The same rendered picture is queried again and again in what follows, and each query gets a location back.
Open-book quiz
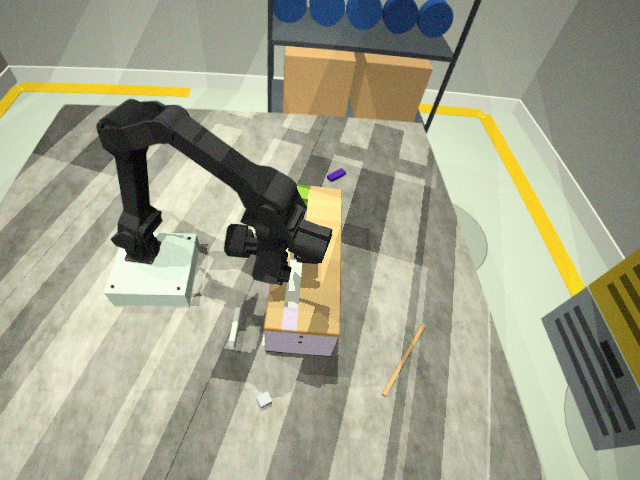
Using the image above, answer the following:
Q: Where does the small purple block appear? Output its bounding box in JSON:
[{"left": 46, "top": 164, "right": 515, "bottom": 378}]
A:
[{"left": 327, "top": 168, "right": 346, "bottom": 182}]

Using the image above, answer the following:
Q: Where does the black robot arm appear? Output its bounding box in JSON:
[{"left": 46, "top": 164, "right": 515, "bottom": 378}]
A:
[{"left": 97, "top": 99, "right": 333, "bottom": 286}]

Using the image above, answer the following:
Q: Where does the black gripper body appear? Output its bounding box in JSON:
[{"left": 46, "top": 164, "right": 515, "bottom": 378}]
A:
[{"left": 224, "top": 224, "right": 318, "bottom": 264}]

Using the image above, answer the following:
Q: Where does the tan wooden stick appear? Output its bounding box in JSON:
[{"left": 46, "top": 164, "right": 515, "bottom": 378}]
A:
[{"left": 382, "top": 323, "right": 425, "bottom": 396}]

